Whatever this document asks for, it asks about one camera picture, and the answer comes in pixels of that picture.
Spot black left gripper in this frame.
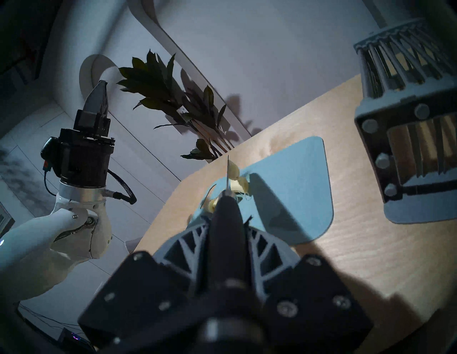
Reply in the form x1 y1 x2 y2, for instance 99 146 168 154
59 80 116 187

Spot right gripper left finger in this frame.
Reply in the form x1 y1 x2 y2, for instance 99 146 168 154
78 216 215 348

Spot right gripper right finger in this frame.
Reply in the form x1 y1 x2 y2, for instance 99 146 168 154
245 223 373 348

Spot black handled kitchen knife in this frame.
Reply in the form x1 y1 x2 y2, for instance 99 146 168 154
195 155 275 354

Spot light blue cutting board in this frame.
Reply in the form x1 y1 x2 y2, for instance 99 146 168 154
186 136 334 247

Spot tall green potted plant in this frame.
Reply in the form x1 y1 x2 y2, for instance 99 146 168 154
117 50 236 164

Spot grey metal dish rack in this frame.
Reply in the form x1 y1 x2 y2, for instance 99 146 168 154
353 18 457 224

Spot black braided cable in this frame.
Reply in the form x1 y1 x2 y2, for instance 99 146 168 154
102 169 137 205

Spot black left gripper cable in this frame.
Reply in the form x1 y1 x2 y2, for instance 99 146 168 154
42 166 59 197

